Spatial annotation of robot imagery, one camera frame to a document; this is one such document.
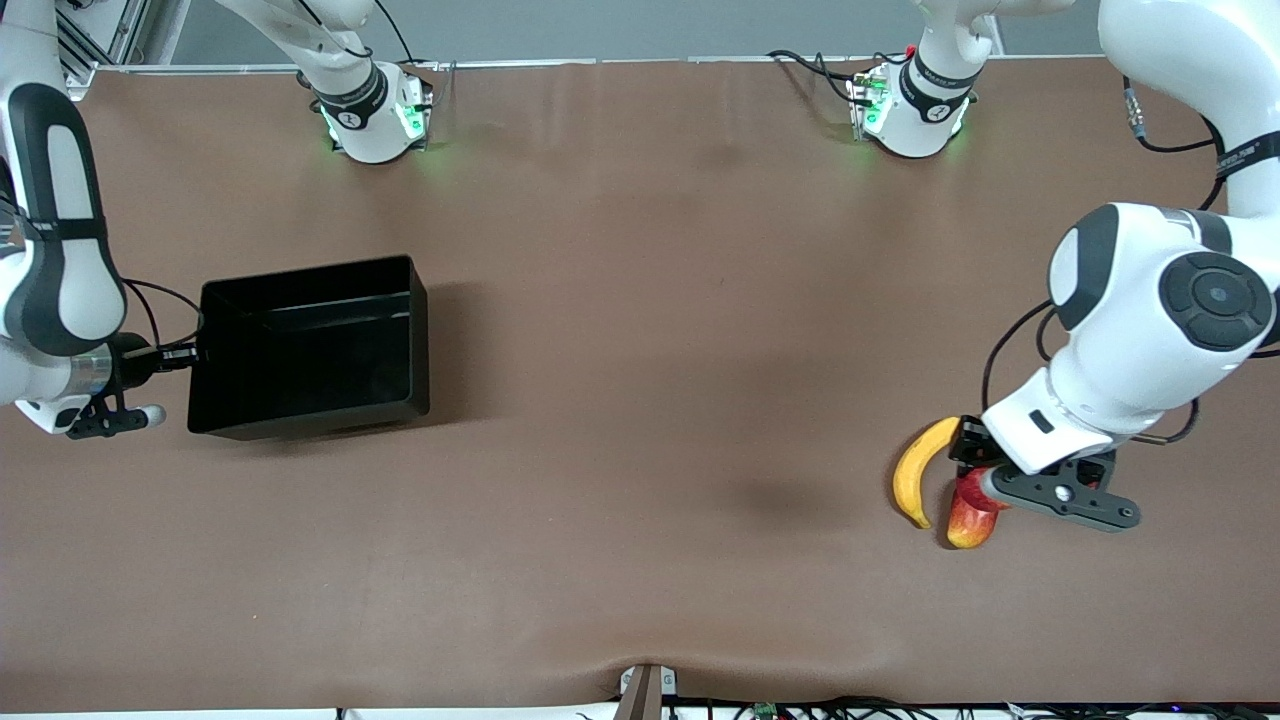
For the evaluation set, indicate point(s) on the grey table clamp bracket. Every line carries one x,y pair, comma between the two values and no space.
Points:
645,690

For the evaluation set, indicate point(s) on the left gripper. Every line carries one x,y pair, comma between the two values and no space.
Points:
971,441

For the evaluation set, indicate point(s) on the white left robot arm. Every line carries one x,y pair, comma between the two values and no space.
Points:
1160,300

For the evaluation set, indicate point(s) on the aluminium frame profile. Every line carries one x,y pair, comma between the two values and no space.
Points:
100,40

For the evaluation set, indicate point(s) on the yellow banana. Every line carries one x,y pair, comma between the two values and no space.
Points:
910,480

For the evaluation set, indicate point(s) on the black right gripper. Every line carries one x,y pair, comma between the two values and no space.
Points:
130,364

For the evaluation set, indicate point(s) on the red yellow mango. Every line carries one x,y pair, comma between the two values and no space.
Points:
970,530

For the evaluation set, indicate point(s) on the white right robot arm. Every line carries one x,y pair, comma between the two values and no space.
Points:
60,250

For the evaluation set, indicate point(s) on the black plastic box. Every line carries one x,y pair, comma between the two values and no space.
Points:
320,350

